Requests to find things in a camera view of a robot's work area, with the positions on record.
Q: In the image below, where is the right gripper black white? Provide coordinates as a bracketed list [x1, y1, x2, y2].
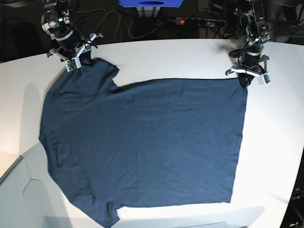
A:
[47, 30, 103, 66]

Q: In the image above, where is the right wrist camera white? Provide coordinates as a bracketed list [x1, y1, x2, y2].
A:
[65, 57, 81, 72]

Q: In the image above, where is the blue box with oval hole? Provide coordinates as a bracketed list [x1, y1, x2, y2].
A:
[118, 0, 183, 8]

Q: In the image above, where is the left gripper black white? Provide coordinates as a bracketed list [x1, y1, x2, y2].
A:
[225, 46, 269, 88]

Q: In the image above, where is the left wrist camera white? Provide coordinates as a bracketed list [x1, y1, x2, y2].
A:
[257, 72, 271, 86]

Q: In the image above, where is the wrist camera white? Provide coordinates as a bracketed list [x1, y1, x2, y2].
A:
[65, 57, 81, 72]
[257, 72, 271, 86]

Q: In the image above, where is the grey looped cable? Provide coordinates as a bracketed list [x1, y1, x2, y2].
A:
[92, 9, 164, 40]

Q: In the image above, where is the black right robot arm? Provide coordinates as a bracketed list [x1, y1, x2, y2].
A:
[41, 0, 103, 72]

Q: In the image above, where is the white power strip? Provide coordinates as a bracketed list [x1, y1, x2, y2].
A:
[174, 17, 226, 29]

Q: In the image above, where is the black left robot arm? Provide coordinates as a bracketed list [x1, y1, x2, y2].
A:
[225, 0, 271, 88]

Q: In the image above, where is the dark blue T-shirt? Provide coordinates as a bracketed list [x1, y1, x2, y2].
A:
[39, 59, 247, 228]

